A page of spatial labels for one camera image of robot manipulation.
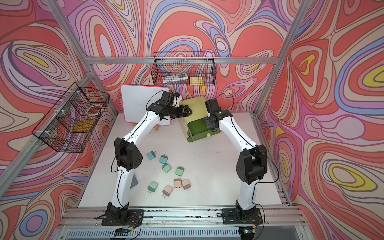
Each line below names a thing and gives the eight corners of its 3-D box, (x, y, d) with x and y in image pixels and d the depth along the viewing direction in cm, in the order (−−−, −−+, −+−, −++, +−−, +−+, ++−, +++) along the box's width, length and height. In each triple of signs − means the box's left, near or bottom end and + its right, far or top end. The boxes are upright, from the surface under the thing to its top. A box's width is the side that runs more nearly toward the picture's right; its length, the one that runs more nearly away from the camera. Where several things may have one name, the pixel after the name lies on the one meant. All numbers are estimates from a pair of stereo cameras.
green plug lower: (146, 192, 84) (145, 190, 82) (152, 181, 87) (151, 180, 86) (153, 194, 83) (152, 193, 81) (158, 184, 86) (158, 183, 85)
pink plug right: (181, 190, 84) (181, 189, 82) (182, 180, 88) (181, 179, 86) (190, 190, 84) (190, 189, 82) (190, 180, 88) (190, 179, 86)
